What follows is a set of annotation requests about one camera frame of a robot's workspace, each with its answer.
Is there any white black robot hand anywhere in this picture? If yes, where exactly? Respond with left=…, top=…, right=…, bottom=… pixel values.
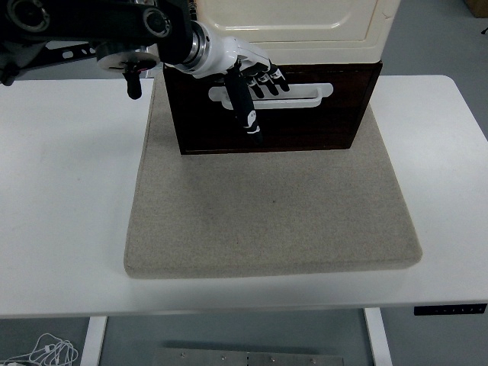
left=185, top=26, right=291, bottom=146

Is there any white drawer handle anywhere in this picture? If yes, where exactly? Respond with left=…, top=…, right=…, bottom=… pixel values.
left=207, top=82, right=334, bottom=111

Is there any dark wooden drawer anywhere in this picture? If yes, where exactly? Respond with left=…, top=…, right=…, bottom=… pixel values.
left=167, top=66, right=375, bottom=116

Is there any cream cabinet door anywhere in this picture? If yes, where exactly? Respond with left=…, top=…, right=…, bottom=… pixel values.
left=194, top=0, right=380, bottom=43

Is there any dark wooden drawer case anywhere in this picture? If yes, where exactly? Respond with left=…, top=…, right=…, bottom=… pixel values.
left=162, top=59, right=384, bottom=156

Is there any beige fabric mat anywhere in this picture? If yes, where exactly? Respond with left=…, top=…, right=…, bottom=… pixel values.
left=123, top=73, right=423, bottom=281

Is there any cardboard box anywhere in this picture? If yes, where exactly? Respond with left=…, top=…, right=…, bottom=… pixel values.
left=463, top=0, right=488, bottom=18

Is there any white table leg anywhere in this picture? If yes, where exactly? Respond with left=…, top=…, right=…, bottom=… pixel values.
left=363, top=307, right=393, bottom=366
left=79, top=316, right=109, bottom=366

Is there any black table control panel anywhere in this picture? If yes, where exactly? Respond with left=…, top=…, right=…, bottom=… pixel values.
left=413, top=303, right=488, bottom=316

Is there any white cable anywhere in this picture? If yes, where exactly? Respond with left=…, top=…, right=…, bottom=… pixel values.
left=0, top=332, right=80, bottom=366

